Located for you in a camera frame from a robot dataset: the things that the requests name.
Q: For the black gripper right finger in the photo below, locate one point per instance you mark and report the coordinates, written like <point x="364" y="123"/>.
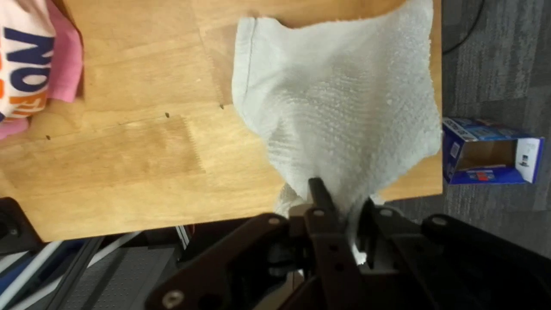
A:
<point x="390" y="242"/>

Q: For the blue cardboard box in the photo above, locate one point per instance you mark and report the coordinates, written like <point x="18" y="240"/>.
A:
<point x="488" y="152"/>

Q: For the pink cloth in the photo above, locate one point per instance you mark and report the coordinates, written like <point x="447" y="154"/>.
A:
<point x="66" y="63"/>

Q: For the white towel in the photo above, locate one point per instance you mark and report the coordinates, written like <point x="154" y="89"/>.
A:
<point x="345" y="97"/>

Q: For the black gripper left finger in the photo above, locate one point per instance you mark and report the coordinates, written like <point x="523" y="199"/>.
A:
<point x="325" y="230"/>

